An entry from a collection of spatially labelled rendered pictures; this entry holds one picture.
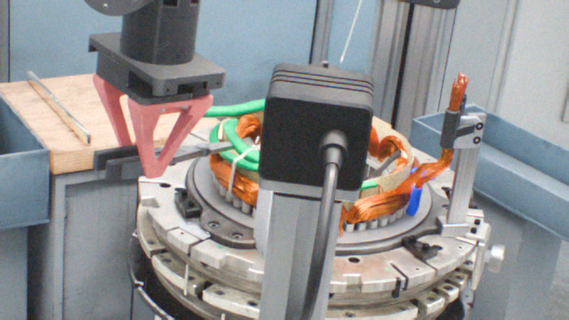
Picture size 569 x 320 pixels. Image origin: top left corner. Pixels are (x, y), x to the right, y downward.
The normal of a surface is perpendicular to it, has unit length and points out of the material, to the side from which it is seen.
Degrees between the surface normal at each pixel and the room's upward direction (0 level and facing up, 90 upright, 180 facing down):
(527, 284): 90
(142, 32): 87
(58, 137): 0
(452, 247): 0
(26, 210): 90
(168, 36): 89
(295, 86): 0
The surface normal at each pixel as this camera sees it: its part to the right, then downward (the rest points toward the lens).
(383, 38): -0.29, 0.39
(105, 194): 0.51, 0.42
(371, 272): 0.11, -0.90
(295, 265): -0.08, 0.43
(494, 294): -0.77, 0.20
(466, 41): -0.93, 0.07
